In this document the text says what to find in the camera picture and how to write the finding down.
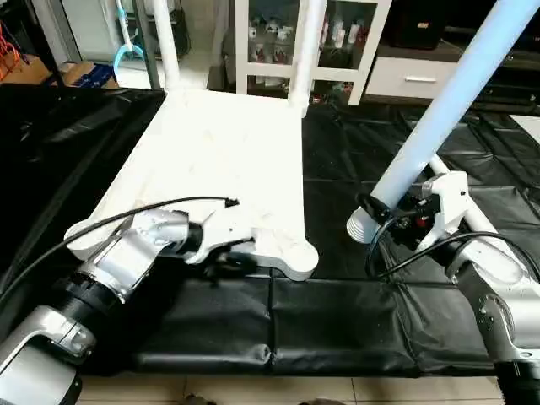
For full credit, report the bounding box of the white plastic table top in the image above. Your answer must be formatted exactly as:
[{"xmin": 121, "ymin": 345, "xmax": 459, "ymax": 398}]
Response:
[{"xmin": 66, "ymin": 89, "xmax": 320, "ymax": 282}]

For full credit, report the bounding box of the black work mat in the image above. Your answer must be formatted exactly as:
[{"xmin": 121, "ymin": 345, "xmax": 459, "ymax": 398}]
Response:
[{"xmin": 0, "ymin": 80, "xmax": 540, "ymax": 376}]

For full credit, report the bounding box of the white drawer unit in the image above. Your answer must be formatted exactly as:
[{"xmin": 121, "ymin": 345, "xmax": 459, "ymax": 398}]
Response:
[{"xmin": 364, "ymin": 55, "xmax": 461, "ymax": 102}]

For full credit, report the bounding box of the white flat board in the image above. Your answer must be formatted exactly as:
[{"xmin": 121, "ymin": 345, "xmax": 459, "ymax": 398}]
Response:
[{"xmin": 515, "ymin": 114, "xmax": 540, "ymax": 144}]

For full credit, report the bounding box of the white glass-door cabinet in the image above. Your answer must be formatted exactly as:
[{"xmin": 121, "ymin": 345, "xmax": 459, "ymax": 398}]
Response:
[{"xmin": 235, "ymin": 0, "xmax": 393, "ymax": 106}]

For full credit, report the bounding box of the black metal pole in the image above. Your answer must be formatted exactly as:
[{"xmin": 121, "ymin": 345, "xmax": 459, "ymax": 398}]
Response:
[{"xmin": 139, "ymin": 0, "xmax": 163, "ymax": 89}]

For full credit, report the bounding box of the brown cardboard box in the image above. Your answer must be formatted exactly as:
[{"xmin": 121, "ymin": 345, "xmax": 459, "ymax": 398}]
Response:
[{"xmin": 59, "ymin": 61, "xmax": 119, "ymax": 89}]

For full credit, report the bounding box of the blue plastic tool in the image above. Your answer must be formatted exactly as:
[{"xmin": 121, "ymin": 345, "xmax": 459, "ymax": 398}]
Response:
[{"xmin": 112, "ymin": 0, "xmax": 146, "ymax": 68}]

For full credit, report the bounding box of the flat brown cardboard sheet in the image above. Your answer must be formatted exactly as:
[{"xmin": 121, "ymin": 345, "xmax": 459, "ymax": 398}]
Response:
[{"xmin": 0, "ymin": 55, "xmax": 51, "ymax": 85}]

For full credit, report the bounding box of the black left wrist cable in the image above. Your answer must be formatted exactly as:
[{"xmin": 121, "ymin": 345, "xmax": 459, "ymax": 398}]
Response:
[{"xmin": 0, "ymin": 196, "xmax": 241, "ymax": 300}]

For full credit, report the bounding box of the orange cable bundle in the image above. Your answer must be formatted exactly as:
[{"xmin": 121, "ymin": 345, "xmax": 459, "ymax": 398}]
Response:
[{"xmin": 0, "ymin": 21, "xmax": 22, "ymax": 77}]

